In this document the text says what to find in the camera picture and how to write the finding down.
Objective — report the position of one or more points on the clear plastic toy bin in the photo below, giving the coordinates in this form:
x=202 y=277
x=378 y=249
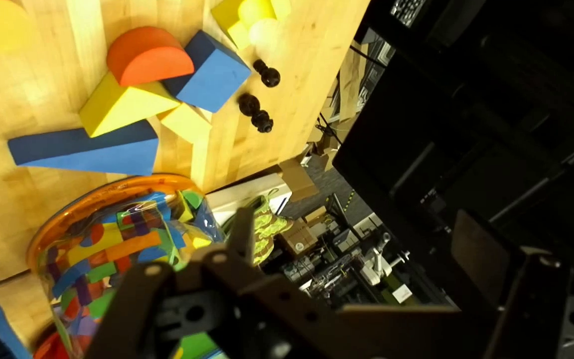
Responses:
x=115 y=251

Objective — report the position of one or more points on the black cabinet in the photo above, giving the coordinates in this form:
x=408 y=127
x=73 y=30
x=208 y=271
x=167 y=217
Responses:
x=487 y=131

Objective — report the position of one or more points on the yellow wedge foam block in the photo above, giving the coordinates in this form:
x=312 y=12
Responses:
x=121 y=106

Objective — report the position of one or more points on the small yellow arch block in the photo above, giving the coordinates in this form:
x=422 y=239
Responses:
x=248 y=16

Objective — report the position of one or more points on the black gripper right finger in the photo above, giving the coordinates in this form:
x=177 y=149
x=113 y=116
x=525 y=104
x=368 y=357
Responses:
x=539 y=311

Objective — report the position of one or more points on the small tan triangle block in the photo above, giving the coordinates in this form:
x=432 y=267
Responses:
x=191 y=121

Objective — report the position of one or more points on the tall black chess piece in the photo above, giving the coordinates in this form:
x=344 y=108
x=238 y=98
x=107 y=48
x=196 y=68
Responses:
x=256 y=112

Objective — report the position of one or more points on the small black chess pawn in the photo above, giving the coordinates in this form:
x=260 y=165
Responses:
x=268 y=72

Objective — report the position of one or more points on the blue cube foam block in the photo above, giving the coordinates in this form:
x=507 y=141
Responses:
x=218 y=76

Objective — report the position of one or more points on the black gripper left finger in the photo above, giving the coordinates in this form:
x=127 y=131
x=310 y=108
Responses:
x=169 y=311

